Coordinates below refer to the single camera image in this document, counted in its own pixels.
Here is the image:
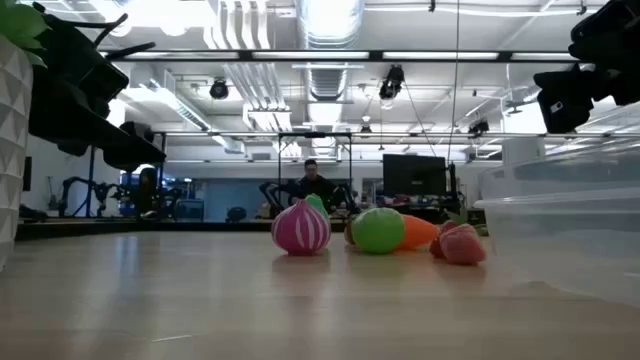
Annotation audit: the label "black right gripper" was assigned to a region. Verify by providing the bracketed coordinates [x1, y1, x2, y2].
[532, 0, 640, 135]

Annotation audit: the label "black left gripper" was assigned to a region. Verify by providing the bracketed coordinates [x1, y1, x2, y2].
[28, 13, 167, 172]

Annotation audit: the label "red toy strawberry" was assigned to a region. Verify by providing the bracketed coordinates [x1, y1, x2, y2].
[438, 222, 487, 266]
[428, 219, 457, 260]

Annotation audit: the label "orange toy carrot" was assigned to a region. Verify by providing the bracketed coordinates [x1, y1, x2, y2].
[343, 213, 440, 252]

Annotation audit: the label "purple white striped toy onion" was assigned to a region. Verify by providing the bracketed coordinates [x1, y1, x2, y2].
[271, 199, 332, 257]

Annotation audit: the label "green toy vegetable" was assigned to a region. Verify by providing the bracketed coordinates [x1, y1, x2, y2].
[304, 193, 330, 219]

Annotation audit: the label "lime green toy ball fruit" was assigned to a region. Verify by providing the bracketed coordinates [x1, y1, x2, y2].
[350, 207, 407, 255]

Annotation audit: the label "clear plastic tupperware tub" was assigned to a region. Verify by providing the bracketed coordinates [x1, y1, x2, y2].
[473, 104, 640, 309]

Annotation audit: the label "white cylinder column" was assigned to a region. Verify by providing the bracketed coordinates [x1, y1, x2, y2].
[501, 135, 547, 167]

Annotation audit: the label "white faceted plant pot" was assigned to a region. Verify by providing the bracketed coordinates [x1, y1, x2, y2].
[0, 34, 34, 271]

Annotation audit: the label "green succulent plant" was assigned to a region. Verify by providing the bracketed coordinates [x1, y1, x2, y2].
[0, 0, 50, 69]

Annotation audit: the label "black computer monitor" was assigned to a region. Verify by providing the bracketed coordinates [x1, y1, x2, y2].
[382, 153, 448, 199]

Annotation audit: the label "person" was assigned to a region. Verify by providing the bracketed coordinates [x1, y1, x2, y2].
[289, 158, 342, 212]

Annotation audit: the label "black hanging ceiling camera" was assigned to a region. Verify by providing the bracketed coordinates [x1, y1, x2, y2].
[208, 77, 231, 101]
[377, 64, 407, 102]
[467, 118, 491, 138]

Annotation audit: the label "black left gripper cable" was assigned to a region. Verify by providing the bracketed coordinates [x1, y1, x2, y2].
[63, 13, 158, 62]

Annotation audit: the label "black background stand frame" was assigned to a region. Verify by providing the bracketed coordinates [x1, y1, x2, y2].
[276, 131, 354, 215]

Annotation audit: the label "black aluminium rig frame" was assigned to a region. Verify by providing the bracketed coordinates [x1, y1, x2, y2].
[98, 48, 581, 63]

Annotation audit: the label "silver ventilation duct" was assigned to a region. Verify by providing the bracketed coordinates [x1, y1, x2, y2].
[296, 0, 367, 102]

